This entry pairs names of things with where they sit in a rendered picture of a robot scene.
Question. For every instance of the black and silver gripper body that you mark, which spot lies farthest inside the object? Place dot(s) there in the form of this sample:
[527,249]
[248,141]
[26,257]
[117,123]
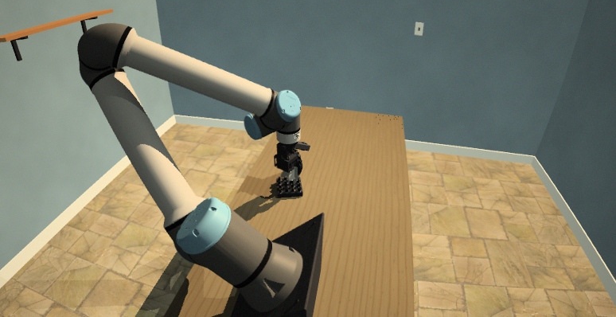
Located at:
[286,159]

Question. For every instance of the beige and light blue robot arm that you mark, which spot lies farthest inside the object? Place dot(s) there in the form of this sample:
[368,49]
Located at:
[264,272]

